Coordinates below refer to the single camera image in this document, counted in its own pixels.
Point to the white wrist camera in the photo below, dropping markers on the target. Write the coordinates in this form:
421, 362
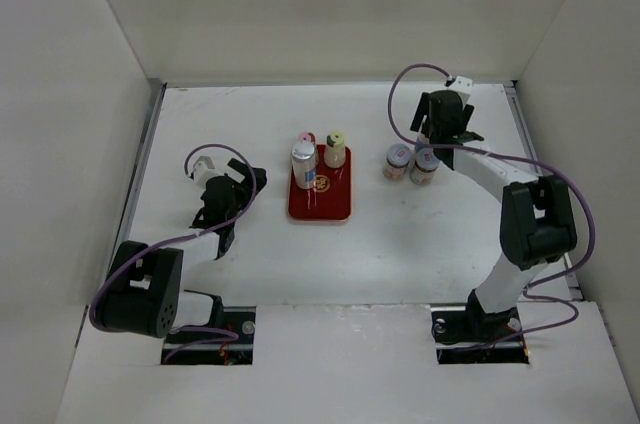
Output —
463, 86
203, 171

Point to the red rectangular tray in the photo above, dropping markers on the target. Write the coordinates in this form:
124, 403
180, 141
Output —
330, 201

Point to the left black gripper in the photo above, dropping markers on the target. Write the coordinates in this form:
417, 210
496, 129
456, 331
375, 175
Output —
243, 188

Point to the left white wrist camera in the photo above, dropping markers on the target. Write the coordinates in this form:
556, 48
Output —
203, 171

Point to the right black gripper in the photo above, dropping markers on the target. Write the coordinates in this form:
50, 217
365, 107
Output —
423, 109

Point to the white-lid jar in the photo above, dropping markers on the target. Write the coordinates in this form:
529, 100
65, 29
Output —
397, 160
424, 167

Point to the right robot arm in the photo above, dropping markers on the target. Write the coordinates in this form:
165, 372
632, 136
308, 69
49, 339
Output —
536, 220

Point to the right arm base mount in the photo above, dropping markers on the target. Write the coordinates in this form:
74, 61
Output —
464, 338

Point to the yellow-cap bottle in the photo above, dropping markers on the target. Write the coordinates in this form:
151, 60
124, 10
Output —
335, 149

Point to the silver-lid tall bottle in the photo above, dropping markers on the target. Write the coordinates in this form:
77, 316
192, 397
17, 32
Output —
303, 161

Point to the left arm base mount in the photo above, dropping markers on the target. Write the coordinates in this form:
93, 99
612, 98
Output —
234, 347

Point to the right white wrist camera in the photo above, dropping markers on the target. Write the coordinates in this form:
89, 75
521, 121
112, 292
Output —
463, 86

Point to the pink-cap bottle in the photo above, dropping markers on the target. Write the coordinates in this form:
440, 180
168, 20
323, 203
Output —
307, 137

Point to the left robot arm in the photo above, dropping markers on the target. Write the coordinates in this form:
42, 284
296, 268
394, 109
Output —
144, 292

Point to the blue-label tall bottle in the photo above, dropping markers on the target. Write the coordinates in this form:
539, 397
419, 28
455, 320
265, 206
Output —
421, 141

